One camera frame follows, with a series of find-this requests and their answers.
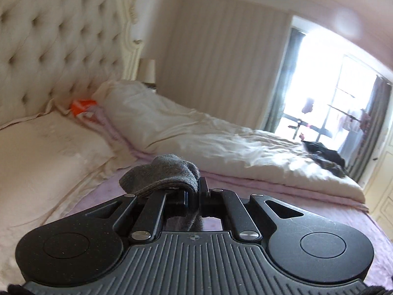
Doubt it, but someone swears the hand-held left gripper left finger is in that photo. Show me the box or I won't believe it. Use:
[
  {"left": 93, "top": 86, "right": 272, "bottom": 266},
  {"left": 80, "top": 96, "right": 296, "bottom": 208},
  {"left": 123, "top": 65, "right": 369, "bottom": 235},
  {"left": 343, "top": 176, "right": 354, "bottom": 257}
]
[{"left": 84, "top": 190, "right": 188, "bottom": 242}]

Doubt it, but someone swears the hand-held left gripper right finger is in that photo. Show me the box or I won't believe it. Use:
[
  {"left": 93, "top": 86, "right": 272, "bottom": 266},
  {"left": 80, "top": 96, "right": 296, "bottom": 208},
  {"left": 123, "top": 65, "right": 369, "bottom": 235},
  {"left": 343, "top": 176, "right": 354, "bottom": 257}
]
[{"left": 198, "top": 177, "right": 305, "bottom": 241}]

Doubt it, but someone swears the grey knit sweater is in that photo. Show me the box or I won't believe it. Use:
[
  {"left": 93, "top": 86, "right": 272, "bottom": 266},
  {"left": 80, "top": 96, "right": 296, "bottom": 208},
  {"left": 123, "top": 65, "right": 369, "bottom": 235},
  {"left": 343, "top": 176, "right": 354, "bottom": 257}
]
[{"left": 119, "top": 155, "right": 204, "bottom": 232}]

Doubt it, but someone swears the dark clothes pile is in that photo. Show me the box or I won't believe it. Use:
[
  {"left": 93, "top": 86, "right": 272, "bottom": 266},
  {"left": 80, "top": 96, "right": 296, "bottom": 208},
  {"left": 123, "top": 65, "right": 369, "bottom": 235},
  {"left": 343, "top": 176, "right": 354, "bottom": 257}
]
[{"left": 301, "top": 141, "right": 349, "bottom": 178}]

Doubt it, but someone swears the clothes drying rack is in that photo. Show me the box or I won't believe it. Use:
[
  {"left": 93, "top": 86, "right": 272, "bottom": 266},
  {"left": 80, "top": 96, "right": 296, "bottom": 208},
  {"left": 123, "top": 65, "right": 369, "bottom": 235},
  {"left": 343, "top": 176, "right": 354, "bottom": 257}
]
[{"left": 289, "top": 88, "right": 370, "bottom": 142}]

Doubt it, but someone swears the cream duvet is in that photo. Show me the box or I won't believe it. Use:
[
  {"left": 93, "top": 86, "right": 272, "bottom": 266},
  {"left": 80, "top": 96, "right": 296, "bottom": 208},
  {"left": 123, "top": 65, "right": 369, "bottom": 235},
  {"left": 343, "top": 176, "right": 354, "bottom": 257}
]
[{"left": 92, "top": 79, "right": 366, "bottom": 204}]

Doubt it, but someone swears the pink patterned bed sheet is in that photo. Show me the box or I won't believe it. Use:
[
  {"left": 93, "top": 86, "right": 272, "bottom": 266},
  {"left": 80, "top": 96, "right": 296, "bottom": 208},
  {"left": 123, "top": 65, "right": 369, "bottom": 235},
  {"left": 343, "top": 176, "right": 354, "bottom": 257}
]
[{"left": 46, "top": 155, "right": 393, "bottom": 290}]

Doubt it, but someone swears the cream pillow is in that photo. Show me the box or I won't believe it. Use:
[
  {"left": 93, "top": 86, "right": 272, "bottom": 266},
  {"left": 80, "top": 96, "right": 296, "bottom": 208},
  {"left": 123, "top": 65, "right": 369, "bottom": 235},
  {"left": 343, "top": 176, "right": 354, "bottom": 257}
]
[{"left": 0, "top": 111, "right": 136, "bottom": 286}]

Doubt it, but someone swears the orange and white cloth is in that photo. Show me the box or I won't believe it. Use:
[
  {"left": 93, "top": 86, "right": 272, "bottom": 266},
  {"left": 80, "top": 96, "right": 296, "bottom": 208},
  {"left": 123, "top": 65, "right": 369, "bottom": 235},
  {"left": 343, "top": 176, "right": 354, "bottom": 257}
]
[{"left": 70, "top": 98, "right": 98, "bottom": 119}]

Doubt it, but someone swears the cream bedside lamp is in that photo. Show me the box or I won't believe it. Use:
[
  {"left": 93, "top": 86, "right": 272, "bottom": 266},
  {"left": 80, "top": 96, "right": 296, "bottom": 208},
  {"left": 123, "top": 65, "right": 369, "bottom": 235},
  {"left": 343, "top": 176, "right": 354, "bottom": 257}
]
[{"left": 137, "top": 58, "right": 157, "bottom": 91}]

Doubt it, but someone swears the grey curtain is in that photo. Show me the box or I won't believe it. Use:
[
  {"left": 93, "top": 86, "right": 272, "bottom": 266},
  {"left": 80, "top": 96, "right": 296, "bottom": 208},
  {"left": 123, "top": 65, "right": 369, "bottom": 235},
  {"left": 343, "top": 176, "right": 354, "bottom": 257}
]
[
  {"left": 263, "top": 27, "right": 306, "bottom": 133},
  {"left": 340, "top": 75, "right": 393, "bottom": 182}
]

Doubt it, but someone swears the cream cabinet door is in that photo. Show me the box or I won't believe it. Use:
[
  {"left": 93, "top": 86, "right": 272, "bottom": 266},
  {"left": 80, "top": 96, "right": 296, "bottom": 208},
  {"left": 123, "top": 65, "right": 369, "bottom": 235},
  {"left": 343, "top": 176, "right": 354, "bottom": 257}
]
[{"left": 362, "top": 135, "right": 393, "bottom": 232}]

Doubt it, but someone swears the cream tufted headboard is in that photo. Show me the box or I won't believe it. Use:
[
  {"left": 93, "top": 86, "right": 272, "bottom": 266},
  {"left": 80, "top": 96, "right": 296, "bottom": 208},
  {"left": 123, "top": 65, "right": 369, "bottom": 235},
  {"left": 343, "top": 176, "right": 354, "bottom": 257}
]
[{"left": 0, "top": 0, "right": 145, "bottom": 130}]

